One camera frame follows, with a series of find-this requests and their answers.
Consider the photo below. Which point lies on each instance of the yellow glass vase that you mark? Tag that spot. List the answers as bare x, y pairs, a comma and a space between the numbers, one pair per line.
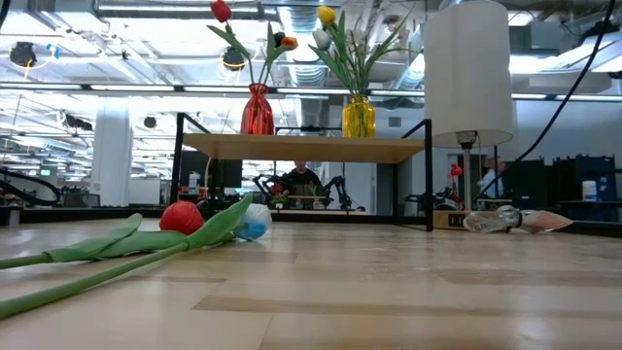
358, 119

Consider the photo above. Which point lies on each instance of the red glass vase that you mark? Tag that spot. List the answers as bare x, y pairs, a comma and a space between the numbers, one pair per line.
257, 114

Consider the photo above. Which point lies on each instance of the orange yellow artificial tulip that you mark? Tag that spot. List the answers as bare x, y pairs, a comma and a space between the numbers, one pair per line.
290, 43

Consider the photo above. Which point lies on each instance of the white blossom grass spray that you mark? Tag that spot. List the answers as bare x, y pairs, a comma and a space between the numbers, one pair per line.
379, 48

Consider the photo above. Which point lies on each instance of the red artificial tulip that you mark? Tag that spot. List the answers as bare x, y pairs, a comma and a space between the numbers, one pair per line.
181, 217
221, 10

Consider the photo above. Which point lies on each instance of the person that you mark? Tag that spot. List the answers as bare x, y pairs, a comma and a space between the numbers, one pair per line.
302, 182
491, 177

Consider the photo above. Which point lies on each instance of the white and blue artificial tulip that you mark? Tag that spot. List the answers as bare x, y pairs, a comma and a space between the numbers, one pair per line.
252, 221

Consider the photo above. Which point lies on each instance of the black round ceiling fixture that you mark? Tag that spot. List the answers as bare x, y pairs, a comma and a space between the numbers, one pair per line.
150, 121
22, 53
233, 57

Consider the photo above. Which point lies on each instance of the white canister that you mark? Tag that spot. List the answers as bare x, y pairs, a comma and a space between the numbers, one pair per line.
589, 190

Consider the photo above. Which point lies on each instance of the wooden shelf with black frame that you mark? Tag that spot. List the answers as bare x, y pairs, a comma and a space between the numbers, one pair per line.
301, 148

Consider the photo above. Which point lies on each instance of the silver spiral air duct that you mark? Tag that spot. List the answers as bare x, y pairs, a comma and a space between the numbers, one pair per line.
301, 73

